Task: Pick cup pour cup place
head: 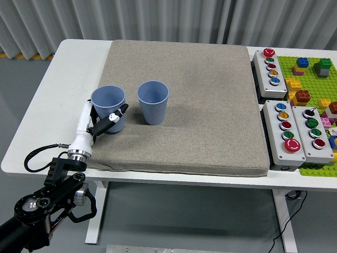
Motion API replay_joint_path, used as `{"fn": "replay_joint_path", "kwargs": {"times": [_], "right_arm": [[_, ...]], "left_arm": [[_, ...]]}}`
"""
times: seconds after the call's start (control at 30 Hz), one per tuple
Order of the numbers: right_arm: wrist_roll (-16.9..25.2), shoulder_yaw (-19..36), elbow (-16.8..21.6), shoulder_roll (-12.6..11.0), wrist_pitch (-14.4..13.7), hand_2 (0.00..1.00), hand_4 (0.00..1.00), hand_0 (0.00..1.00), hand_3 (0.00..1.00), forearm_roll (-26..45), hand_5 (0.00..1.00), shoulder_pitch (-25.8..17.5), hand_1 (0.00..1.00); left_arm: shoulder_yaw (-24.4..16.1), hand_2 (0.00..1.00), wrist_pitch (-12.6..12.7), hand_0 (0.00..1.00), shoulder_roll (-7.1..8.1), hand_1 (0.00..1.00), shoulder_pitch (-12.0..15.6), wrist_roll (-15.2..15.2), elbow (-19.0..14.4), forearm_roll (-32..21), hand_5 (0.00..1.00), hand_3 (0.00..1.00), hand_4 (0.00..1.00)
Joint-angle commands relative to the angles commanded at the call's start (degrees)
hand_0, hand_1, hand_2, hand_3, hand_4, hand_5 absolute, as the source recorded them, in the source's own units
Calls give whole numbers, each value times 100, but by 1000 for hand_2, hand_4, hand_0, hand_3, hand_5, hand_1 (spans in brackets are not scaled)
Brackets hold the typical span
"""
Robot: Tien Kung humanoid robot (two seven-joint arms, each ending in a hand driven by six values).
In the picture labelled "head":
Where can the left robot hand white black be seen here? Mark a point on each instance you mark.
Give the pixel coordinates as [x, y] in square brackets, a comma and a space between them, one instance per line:
[83, 124]

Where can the blue ribbed plastic cup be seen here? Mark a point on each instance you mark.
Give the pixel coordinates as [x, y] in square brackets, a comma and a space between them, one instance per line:
[108, 96]
[154, 113]

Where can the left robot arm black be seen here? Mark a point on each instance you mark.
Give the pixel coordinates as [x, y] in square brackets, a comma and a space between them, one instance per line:
[60, 184]

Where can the yellow black floor tape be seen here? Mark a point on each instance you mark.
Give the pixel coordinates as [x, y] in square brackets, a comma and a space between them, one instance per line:
[44, 56]

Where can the white table leg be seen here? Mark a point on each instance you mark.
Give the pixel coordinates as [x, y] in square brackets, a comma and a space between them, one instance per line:
[287, 224]
[96, 210]

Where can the grey-brown fabric mat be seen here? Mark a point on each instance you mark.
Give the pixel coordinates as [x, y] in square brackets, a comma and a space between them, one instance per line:
[197, 105]

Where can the grey pleated curtain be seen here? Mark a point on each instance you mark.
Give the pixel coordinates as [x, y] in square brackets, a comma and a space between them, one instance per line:
[158, 18]

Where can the grey five-button control box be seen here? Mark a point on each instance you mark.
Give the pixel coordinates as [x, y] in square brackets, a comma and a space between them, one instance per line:
[264, 76]

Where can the grey box large red button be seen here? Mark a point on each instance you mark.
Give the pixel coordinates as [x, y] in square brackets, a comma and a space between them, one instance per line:
[273, 137]

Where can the yellow toy brick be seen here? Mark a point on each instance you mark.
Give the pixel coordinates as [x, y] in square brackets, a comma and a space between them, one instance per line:
[324, 104]
[291, 97]
[298, 69]
[292, 83]

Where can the brown toy brick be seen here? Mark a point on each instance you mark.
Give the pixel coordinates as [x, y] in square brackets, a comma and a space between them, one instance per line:
[302, 96]
[333, 107]

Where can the blue toy brick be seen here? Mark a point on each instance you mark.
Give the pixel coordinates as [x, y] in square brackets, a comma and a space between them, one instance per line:
[333, 142]
[302, 62]

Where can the green toy brick baseplate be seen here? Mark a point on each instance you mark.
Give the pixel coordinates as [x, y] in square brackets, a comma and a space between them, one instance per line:
[310, 81]

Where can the pink toy brick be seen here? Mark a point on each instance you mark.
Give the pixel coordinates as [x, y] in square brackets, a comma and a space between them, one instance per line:
[326, 122]

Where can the grey toy brick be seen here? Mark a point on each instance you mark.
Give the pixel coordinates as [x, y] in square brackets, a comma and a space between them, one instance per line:
[324, 73]

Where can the green toy brick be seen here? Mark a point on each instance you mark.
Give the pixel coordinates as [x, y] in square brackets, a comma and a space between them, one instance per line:
[323, 64]

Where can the grey box black knob switch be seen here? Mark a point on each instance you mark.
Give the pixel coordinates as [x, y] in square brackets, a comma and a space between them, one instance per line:
[308, 145]

